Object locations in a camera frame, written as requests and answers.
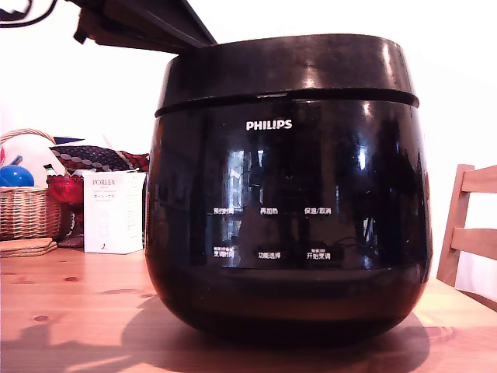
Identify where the black Philips rice cooker body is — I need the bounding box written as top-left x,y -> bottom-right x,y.
144,95 -> 434,345

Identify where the dark patterned cloth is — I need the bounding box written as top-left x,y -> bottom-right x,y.
50,145 -> 151,173

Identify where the white round object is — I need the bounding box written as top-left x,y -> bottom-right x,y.
0,135 -> 67,187

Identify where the red glass bowl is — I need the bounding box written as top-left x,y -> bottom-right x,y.
46,174 -> 85,238

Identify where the blue ball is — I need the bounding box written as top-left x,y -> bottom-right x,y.
0,164 -> 35,188

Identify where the white Porlex box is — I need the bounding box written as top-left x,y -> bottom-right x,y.
82,170 -> 148,255

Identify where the woven wicker basket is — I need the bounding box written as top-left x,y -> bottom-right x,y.
0,127 -> 63,242

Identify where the stack of cork coasters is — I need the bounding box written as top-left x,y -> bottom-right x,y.
0,237 -> 58,258

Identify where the wooden chair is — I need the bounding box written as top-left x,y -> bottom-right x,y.
436,163 -> 497,312

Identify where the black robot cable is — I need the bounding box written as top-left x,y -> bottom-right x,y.
0,0 -> 59,29

